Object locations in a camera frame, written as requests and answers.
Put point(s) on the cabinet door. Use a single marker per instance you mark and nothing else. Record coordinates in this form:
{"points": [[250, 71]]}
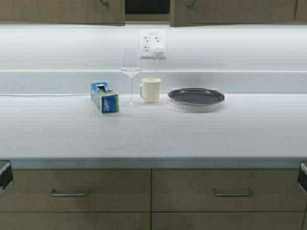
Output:
{"points": [[198, 12], [100, 12], [75, 221], [228, 221]]}

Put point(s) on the black cooking pot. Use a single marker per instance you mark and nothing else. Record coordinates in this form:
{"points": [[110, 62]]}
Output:
{"points": [[147, 6]]}

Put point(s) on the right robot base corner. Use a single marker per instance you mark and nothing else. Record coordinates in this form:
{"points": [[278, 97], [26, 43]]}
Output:
{"points": [[302, 176]]}

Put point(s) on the clear round lid under plate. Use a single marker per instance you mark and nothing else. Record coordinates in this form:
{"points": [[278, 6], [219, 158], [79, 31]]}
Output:
{"points": [[187, 108]]}

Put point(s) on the cream ceramic mug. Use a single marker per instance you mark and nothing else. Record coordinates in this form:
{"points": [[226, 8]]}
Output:
{"points": [[149, 89]]}

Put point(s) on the blue Ziploc box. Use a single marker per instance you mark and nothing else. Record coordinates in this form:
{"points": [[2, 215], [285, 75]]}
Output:
{"points": [[106, 100]]}

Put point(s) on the clear wine glass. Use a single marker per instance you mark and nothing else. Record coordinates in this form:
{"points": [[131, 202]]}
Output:
{"points": [[131, 66]]}

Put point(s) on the middle wooden drawer front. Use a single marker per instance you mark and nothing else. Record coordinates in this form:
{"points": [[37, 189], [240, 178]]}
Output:
{"points": [[190, 190]]}

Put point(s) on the wooden drawer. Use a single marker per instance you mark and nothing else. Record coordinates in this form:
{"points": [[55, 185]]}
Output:
{"points": [[190, 190], [112, 190]]}

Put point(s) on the left wooden drawer front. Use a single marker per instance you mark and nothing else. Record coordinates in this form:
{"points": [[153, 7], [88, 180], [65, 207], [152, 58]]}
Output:
{"points": [[112, 190]]}

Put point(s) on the white wall outlet plate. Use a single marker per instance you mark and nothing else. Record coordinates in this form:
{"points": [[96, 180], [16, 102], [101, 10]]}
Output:
{"points": [[152, 44]]}

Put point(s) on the left drawer metal handle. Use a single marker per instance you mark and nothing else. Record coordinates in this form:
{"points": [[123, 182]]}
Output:
{"points": [[56, 193]]}

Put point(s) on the drawer metal handle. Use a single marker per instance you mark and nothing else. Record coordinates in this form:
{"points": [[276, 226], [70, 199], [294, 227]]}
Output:
{"points": [[248, 192], [56, 193]]}

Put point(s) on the middle drawer metal handle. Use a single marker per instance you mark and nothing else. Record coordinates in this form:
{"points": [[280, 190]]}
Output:
{"points": [[248, 192]]}

